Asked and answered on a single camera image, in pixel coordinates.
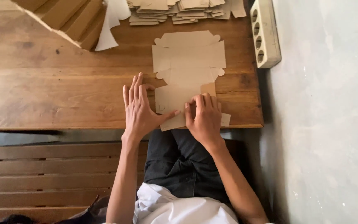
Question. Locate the white paper sheet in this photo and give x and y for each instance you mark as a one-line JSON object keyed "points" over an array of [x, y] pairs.
{"points": [[110, 28]]}

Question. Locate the person's white shirt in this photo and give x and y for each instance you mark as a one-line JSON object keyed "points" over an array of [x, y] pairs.
{"points": [[172, 208]]}

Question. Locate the pile of flat cardboard blanks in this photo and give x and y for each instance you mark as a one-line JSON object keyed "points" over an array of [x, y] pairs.
{"points": [[179, 11]]}

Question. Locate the person's black trousers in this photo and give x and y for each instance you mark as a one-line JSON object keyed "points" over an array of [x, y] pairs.
{"points": [[182, 165]]}

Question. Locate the white power strip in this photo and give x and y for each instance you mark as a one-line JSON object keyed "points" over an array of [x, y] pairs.
{"points": [[264, 34]]}

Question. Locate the brown wooden slatted bench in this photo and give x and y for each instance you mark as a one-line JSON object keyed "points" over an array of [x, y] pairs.
{"points": [[48, 177]]}

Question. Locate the person's right hand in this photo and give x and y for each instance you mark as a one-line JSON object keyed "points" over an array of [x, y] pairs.
{"points": [[207, 123]]}

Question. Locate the brown cardboard box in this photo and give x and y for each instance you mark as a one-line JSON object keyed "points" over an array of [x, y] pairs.
{"points": [[191, 59]]}

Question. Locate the person's left hand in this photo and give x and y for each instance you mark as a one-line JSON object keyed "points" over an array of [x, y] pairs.
{"points": [[138, 115]]}

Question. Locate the brown carton of folded boxes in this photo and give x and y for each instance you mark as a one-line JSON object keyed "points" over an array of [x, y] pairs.
{"points": [[70, 18]]}

